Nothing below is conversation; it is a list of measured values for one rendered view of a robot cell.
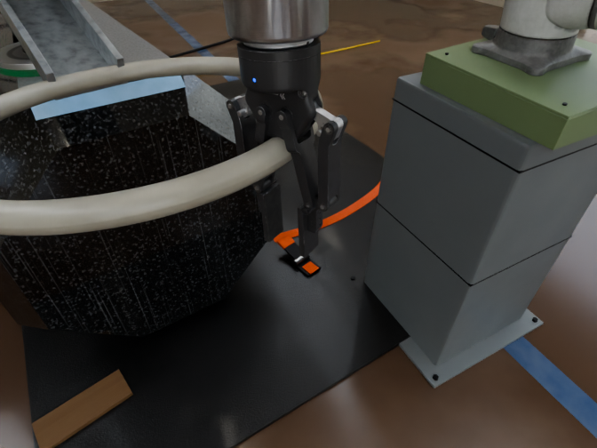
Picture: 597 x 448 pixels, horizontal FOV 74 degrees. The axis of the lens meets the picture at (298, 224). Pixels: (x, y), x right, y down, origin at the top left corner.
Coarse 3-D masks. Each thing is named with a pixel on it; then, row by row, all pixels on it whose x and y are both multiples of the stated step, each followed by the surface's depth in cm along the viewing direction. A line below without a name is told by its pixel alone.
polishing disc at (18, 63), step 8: (0, 48) 96; (8, 48) 96; (16, 48) 96; (0, 56) 91; (8, 56) 91; (16, 56) 91; (24, 56) 91; (0, 64) 88; (8, 64) 87; (16, 64) 87; (24, 64) 87; (32, 64) 87
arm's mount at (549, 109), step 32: (448, 64) 87; (480, 64) 86; (576, 64) 84; (448, 96) 90; (480, 96) 83; (512, 96) 76; (544, 96) 74; (576, 96) 74; (512, 128) 78; (544, 128) 73; (576, 128) 72
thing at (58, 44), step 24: (0, 0) 71; (24, 0) 80; (48, 0) 81; (72, 0) 75; (24, 24) 75; (48, 24) 76; (72, 24) 77; (96, 24) 71; (24, 48) 70; (48, 48) 72; (72, 48) 73; (96, 48) 74; (48, 72) 61; (72, 72) 69
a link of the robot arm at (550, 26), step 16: (512, 0) 81; (528, 0) 78; (544, 0) 76; (560, 0) 74; (576, 0) 72; (592, 0) 71; (512, 16) 82; (528, 16) 79; (544, 16) 77; (560, 16) 76; (576, 16) 74; (512, 32) 83; (528, 32) 80; (544, 32) 79; (560, 32) 79; (576, 32) 80
